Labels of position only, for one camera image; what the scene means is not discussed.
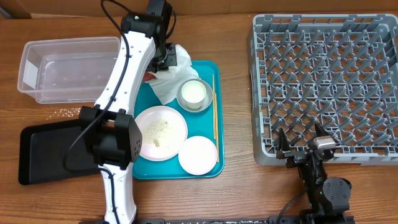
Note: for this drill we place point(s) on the black tray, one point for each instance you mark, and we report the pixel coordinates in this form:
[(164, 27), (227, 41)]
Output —
[(42, 148)]

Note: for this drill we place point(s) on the wooden chopstick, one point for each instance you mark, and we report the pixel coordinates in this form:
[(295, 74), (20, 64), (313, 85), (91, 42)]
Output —
[(214, 109), (216, 127)]

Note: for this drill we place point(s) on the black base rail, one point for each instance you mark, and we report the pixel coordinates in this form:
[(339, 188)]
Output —
[(270, 220)]

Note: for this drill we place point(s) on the red snack wrapper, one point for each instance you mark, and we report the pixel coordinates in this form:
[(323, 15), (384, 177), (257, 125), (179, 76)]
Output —
[(148, 77)]

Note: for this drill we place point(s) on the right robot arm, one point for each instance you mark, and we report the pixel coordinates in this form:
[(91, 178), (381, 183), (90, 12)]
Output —
[(328, 196)]

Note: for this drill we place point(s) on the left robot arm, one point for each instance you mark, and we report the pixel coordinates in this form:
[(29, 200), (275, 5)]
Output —
[(109, 130)]

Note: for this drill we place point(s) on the scattered rice grains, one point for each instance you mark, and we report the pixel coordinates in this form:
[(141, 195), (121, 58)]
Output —
[(65, 113)]

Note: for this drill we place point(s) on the grey bowl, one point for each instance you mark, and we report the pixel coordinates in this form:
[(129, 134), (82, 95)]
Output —
[(206, 103)]

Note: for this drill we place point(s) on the white napkin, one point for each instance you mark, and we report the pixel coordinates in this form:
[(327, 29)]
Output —
[(166, 84)]

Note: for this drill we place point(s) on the clear plastic bin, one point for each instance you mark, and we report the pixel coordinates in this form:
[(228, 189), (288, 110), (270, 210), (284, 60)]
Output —
[(67, 70)]

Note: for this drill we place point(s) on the white cup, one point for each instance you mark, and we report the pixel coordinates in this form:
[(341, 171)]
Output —
[(194, 93)]

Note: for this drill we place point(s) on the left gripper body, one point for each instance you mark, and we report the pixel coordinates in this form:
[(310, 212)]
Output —
[(166, 55)]

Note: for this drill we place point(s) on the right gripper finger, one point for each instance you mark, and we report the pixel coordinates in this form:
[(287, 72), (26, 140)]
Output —
[(283, 146), (321, 133)]

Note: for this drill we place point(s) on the teal serving tray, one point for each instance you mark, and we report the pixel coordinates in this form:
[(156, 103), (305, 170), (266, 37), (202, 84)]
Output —
[(199, 124)]

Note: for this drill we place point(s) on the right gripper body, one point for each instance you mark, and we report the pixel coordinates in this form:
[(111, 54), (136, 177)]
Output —
[(295, 158)]

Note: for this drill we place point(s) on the grey dishwasher rack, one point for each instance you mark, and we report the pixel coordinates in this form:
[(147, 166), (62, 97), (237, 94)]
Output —
[(336, 70)]

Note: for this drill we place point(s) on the large white plate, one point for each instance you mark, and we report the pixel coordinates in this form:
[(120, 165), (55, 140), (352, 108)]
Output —
[(163, 130)]

